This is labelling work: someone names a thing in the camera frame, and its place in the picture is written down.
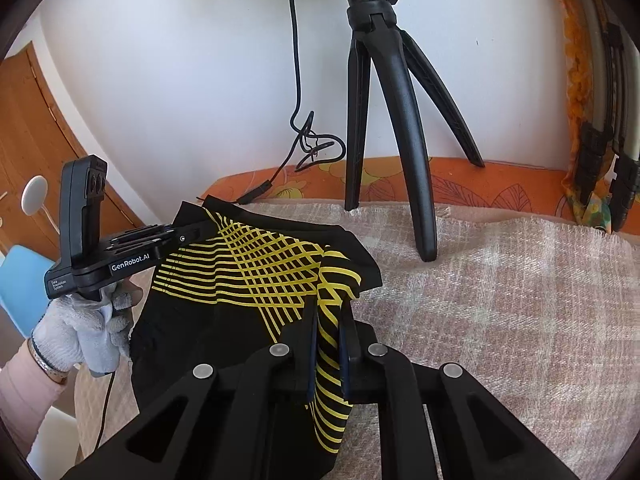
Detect black pants with yellow stripes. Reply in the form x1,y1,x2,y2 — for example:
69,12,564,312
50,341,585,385
130,197,382,479

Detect left forearm pink sleeve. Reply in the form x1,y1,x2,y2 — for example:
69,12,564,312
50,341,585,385
1,338,77,457

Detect left hand white knit glove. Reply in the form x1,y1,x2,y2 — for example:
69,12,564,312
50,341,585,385
28,280,143,379

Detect light blue chair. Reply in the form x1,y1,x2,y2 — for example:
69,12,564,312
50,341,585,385
0,245,54,338

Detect white round lamp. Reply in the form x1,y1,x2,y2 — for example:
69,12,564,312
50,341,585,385
21,174,60,234

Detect wooden door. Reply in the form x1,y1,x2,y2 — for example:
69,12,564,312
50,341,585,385
0,40,147,261

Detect orange floral bed sheet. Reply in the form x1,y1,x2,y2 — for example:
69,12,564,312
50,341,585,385
199,156,574,221

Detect silver folded tripod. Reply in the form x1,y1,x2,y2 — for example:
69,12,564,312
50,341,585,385
575,0,639,231

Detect black mini tripod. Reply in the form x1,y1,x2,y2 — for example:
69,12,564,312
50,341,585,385
345,0,485,262

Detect orange floral fabric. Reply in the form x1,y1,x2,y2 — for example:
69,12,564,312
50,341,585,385
558,0,612,234

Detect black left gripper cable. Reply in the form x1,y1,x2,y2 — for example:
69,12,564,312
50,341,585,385
92,368,117,451

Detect black ring light cable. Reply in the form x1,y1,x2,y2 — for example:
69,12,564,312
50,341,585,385
196,0,347,206

